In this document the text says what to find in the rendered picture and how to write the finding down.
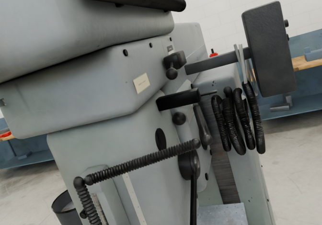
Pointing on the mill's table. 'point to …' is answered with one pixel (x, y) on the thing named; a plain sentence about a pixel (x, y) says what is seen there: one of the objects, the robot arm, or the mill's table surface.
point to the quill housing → (127, 143)
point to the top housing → (65, 26)
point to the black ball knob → (179, 118)
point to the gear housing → (86, 87)
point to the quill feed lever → (191, 159)
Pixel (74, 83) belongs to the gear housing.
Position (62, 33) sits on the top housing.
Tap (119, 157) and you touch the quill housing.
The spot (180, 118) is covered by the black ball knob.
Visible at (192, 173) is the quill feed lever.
